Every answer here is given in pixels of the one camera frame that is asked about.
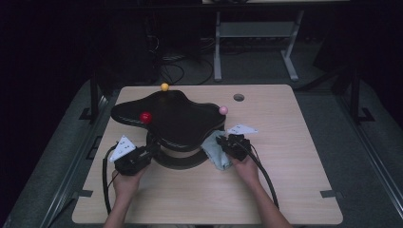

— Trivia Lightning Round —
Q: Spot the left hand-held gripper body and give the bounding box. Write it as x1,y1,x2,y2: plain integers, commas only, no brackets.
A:
108,135,154,177

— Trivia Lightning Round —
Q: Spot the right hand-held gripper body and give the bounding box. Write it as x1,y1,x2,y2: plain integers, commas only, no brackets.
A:
221,123,259,162

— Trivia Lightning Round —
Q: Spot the light blue cloth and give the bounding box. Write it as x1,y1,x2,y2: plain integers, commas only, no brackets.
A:
201,130,234,171

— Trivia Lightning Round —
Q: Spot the black wavy tray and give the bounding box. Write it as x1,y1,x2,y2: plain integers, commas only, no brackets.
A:
110,89,227,170

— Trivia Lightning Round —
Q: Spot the person's left hand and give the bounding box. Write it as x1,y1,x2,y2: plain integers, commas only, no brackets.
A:
112,165,149,201

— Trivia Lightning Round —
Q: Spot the person's right hand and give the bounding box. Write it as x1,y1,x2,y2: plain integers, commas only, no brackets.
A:
229,153,261,188

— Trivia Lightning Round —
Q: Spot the grey metal stand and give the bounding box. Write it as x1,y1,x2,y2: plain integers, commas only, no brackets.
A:
214,9,305,83

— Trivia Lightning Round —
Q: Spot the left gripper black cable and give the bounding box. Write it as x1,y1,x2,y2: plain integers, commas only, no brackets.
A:
102,143,120,217

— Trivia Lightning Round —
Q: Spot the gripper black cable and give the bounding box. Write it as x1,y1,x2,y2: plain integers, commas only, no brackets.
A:
102,143,120,217
240,142,279,210

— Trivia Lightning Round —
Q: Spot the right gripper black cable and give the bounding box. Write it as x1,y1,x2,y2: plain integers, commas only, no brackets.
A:
240,142,279,210

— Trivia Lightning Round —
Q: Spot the grey metal rail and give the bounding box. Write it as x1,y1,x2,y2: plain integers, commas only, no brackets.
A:
336,94,403,219
41,94,108,228

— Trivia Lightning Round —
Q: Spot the black metal post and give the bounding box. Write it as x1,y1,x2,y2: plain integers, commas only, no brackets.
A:
79,70,100,123
351,67,375,124

